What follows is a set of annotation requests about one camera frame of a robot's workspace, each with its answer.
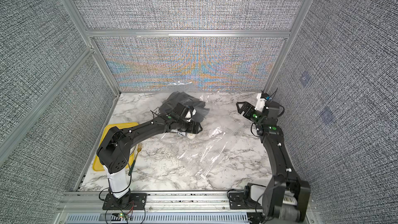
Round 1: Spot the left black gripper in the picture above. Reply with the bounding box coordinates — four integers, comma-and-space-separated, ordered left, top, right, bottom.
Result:
177, 119, 204, 133

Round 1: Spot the clear plastic vacuum bag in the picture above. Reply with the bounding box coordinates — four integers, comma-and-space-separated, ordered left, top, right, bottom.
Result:
149, 82, 259, 179

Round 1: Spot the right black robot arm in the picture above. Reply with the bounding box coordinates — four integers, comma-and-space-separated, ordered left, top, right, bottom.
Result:
236, 101, 311, 223

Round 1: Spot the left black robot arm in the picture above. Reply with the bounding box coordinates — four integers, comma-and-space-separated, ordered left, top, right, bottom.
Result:
96, 103, 203, 199

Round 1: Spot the white vacuum bag valve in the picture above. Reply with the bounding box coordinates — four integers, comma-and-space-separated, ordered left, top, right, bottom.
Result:
186, 133, 196, 140

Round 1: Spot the yellow plastic tray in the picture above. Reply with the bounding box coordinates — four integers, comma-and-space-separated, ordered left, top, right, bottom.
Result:
92, 122, 140, 172

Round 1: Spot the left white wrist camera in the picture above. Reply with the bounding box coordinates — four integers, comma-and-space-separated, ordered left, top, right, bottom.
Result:
184, 108, 197, 122

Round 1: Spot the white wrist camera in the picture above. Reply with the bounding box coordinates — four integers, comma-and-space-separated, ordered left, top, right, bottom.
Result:
184, 108, 197, 122
255, 93, 271, 112

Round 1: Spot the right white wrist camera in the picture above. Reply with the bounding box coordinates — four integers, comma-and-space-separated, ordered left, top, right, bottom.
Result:
255, 93, 271, 112

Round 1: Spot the green handled fork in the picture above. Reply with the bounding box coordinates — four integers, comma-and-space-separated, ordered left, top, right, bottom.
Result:
128, 143, 143, 176

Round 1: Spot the aluminium front rail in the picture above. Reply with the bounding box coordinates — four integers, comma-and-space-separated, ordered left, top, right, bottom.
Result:
56, 191, 248, 213

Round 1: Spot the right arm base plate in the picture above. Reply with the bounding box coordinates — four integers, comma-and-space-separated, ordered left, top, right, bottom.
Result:
227, 189, 262, 212

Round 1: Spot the white slotted cable duct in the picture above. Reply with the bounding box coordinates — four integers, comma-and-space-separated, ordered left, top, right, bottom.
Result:
65, 212, 250, 224

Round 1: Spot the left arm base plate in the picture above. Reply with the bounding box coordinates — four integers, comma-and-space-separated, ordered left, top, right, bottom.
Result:
102, 193, 148, 211

